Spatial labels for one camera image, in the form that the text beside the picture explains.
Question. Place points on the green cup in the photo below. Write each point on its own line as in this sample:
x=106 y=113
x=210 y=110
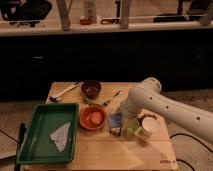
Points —
x=130 y=126

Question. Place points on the purple bowl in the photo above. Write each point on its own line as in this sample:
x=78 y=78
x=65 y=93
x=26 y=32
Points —
x=91 y=89

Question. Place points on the blue sponge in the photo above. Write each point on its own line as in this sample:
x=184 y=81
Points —
x=115 y=123

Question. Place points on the green plastic tray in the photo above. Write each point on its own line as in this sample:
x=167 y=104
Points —
x=37 y=147

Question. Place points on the orange food piece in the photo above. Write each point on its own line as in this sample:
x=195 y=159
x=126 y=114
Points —
x=96 y=118

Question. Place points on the green handled fork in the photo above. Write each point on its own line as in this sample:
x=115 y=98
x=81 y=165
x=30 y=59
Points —
x=102 y=103

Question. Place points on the wooden post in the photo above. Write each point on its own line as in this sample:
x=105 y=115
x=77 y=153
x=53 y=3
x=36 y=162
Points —
x=64 y=15
x=124 y=16

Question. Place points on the black office chair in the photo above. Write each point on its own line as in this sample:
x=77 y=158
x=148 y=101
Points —
x=30 y=12

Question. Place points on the orange bowl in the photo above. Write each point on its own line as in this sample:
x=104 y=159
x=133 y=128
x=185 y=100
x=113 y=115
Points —
x=84 y=118

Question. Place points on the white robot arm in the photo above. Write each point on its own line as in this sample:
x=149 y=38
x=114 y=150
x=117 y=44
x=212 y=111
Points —
x=147 y=95

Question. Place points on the wooden post left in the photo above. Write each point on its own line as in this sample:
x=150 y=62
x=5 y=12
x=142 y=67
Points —
x=64 y=15

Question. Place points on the white cup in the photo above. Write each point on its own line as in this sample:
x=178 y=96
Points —
x=149 y=126

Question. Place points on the red small object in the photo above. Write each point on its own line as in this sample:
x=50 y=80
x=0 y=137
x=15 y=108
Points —
x=85 y=21

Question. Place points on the white folded cloth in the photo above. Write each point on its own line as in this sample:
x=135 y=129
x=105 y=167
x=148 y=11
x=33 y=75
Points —
x=60 y=136

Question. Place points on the wooden post middle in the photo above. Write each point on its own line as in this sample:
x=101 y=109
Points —
x=124 y=16

